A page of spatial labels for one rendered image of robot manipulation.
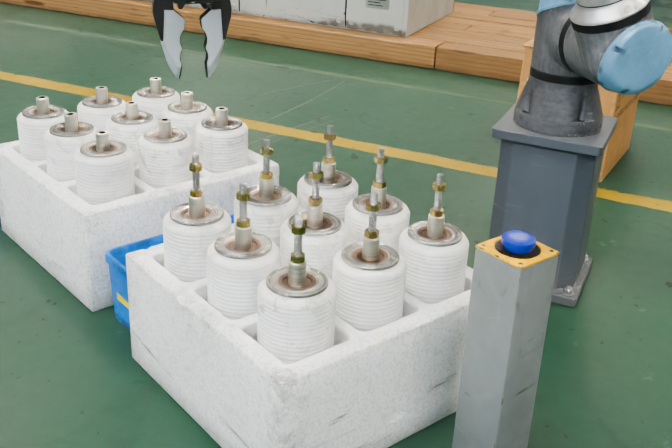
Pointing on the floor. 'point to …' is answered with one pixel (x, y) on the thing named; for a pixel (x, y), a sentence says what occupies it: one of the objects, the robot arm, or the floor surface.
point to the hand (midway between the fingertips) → (193, 69)
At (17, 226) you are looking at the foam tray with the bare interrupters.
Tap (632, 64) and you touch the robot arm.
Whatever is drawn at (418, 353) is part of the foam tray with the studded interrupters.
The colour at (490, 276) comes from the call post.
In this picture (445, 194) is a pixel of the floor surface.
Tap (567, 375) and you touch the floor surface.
